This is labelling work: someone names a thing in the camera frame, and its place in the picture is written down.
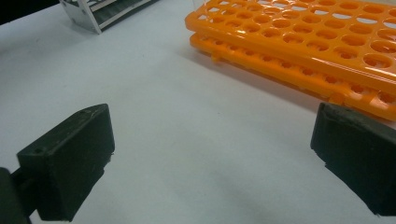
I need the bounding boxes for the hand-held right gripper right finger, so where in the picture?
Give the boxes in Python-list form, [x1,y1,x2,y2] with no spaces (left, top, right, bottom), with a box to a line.
[309,102,396,217]

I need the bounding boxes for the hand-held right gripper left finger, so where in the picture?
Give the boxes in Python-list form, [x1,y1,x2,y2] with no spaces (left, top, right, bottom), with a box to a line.
[17,103,116,223]

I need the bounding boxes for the orange plastic test tube rack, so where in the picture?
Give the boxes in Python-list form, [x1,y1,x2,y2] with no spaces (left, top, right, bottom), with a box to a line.
[184,0,396,122]

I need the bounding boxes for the silver metal test tube rack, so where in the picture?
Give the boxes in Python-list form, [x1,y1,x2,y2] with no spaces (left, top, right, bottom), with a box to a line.
[59,0,161,35]

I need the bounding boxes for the white table board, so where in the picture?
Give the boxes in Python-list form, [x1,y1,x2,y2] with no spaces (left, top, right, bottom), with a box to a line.
[0,0,396,224]

